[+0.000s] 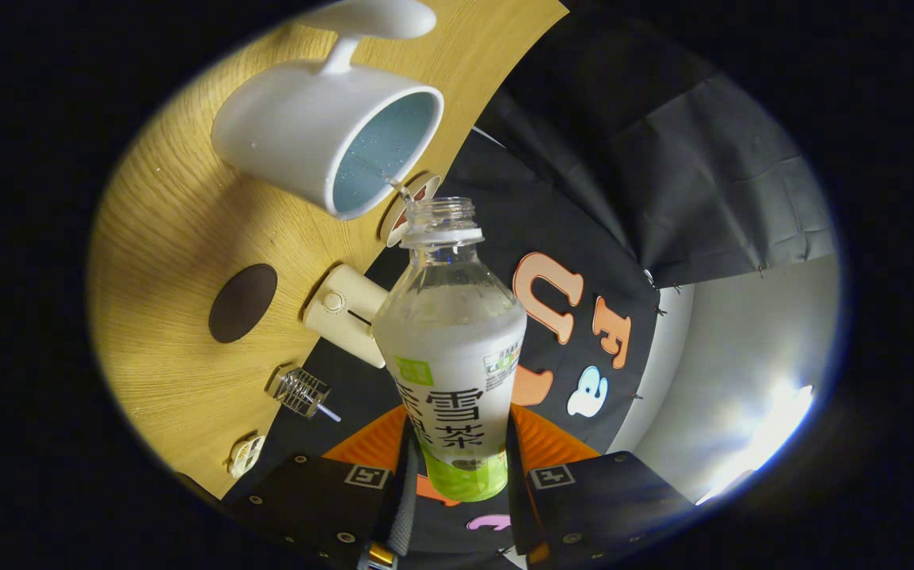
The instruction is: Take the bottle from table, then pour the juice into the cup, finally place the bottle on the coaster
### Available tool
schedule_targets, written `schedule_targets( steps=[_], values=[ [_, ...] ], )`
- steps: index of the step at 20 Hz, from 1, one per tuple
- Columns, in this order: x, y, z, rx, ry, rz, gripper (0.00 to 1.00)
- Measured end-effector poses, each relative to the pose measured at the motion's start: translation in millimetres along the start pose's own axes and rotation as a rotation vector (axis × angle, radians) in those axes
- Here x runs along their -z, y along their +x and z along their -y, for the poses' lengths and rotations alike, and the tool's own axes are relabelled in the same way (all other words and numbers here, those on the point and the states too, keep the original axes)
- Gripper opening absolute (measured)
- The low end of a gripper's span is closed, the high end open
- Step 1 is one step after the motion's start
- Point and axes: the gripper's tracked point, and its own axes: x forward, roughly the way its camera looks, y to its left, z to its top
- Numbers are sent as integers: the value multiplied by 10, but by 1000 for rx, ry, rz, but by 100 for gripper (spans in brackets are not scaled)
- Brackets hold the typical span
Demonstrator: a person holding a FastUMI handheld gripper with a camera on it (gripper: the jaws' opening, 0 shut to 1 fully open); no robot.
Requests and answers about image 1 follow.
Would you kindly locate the white cup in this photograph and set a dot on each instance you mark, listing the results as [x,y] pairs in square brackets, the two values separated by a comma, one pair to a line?
[298,134]

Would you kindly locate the metal spoon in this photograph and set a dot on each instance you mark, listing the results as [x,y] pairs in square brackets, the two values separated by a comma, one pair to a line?
[329,412]

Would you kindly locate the wooden table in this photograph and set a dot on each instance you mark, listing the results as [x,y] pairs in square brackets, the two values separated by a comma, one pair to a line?
[164,237]

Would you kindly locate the white dish green contents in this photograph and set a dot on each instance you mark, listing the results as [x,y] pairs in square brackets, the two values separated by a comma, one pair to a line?
[246,456]

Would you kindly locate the large ceiling light panel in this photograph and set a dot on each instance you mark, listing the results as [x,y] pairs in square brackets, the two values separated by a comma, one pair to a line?
[766,435]

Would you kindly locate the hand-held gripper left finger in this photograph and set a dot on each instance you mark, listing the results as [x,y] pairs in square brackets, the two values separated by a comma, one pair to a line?
[322,499]

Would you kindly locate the white toaster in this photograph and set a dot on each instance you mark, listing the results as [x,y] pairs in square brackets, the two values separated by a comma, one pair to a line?
[342,313]

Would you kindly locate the clear juice bottle white label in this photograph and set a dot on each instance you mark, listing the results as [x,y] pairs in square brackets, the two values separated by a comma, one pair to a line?
[449,348]

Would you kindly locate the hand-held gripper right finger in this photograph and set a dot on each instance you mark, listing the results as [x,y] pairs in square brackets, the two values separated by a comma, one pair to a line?
[599,499]

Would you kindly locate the round dark brown coaster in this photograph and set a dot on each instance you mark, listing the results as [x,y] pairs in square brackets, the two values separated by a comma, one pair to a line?
[243,303]

